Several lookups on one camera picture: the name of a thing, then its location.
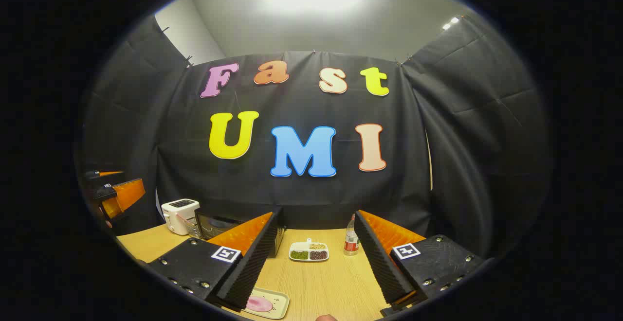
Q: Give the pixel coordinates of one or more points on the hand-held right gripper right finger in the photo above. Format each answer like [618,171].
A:
[382,262]

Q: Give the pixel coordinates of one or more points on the white toaster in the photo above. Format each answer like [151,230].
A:
[174,216]

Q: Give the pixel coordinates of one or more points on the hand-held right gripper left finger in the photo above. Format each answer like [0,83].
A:
[253,262]

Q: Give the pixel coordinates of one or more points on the cream baking dish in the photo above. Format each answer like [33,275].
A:
[277,304]

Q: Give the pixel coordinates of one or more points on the black electric oven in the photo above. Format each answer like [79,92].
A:
[216,224]

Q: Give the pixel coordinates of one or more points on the red checkered strip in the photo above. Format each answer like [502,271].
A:
[185,220]

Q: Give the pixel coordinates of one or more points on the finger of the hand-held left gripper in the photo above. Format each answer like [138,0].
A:
[127,192]
[104,173]

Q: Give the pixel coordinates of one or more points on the white divided dish with beans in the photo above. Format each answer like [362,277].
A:
[308,253]

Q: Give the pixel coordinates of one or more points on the pink ham slice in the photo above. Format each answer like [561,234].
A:
[259,304]

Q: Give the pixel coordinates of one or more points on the plastic bottle with red label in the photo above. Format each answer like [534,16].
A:
[351,240]

